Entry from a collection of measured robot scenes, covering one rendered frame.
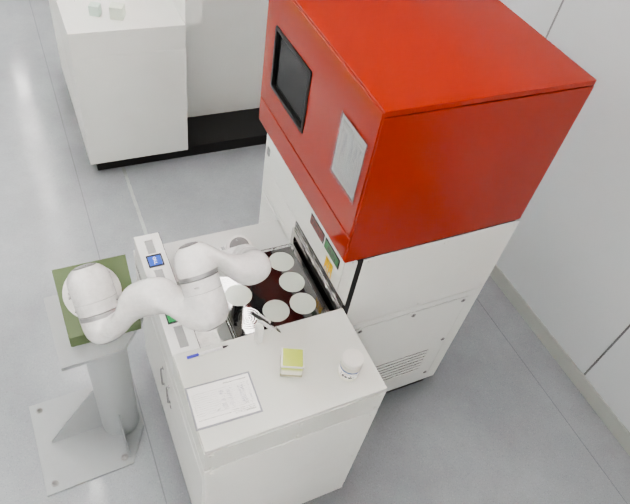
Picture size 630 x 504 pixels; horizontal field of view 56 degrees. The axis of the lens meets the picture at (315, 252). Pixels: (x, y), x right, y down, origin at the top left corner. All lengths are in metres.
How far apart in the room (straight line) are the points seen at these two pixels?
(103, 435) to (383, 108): 2.01
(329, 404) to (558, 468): 1.63
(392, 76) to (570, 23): 1.61
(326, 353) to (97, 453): 1.29
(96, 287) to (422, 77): 1.07
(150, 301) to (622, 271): 2.27
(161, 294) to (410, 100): 0.82
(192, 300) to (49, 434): 1.63
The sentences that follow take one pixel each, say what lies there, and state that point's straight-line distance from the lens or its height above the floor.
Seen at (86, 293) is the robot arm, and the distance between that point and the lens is 1.75.
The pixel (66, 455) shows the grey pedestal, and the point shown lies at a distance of 2.95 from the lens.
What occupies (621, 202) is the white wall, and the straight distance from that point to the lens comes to 3.08.
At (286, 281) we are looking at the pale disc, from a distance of 2.28.
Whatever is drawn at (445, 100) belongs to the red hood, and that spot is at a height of 1.82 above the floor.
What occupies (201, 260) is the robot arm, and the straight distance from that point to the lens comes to 1.47.
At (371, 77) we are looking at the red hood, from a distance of 1.69.
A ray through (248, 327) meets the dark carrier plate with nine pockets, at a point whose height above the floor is 0.90.
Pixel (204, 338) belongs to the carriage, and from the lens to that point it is 2.14.
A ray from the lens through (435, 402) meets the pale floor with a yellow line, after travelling 3.20.
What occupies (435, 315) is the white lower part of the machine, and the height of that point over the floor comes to 0.70.
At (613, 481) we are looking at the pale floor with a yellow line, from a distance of 3.43.
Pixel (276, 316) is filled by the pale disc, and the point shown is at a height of 0.90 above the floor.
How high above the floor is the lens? 2.67
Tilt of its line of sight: 47 degrees down
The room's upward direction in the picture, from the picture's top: 12 degrees clockwise
